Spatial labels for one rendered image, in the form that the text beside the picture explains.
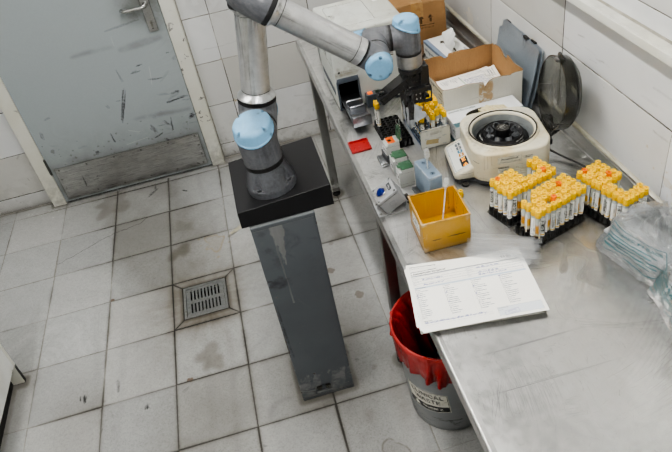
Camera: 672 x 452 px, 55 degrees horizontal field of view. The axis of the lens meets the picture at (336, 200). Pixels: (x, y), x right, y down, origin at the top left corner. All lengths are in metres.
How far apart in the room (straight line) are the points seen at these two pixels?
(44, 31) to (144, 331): 1.57
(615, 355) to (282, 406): 1.41
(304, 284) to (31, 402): 1.39
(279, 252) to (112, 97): 1.92
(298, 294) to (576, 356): 0.97
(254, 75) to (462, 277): 0.81
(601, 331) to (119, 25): 2.74
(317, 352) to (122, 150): 1.95
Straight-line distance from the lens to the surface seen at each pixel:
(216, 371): 2.76
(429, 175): 1.83
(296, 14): 1.68
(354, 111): 2.27
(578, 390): 1.47
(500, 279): 1.64
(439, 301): 1.59
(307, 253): 2.03
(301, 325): 2.25
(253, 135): 1.81
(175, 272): 3.25
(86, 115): 3.76
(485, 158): 1.89
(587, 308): 1.62
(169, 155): 3.86
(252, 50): 1.85
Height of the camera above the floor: 2.07
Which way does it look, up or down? 38 degrees down
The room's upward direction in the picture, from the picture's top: 11 degrees counter-clockwise
